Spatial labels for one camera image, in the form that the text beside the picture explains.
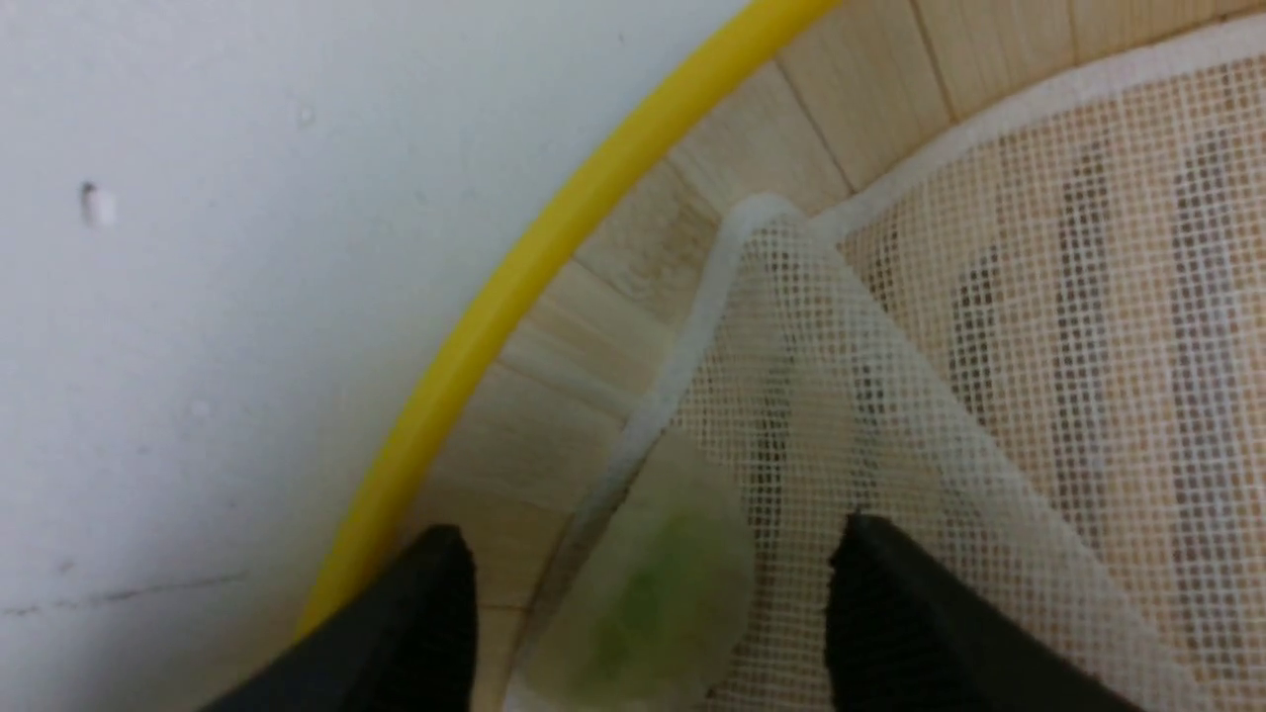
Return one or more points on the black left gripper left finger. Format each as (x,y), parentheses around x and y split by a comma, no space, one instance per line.
(408,642)

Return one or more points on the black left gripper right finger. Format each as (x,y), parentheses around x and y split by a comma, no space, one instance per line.
(904,634)

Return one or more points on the yellow-rimmed bamboo steamer basket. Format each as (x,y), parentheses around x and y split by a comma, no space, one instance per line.
(814,101)

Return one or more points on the green steamed dumpling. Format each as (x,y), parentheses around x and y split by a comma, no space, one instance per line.
(652,618)

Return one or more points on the white mesh steamer liner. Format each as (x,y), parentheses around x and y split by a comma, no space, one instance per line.
(1036,347)

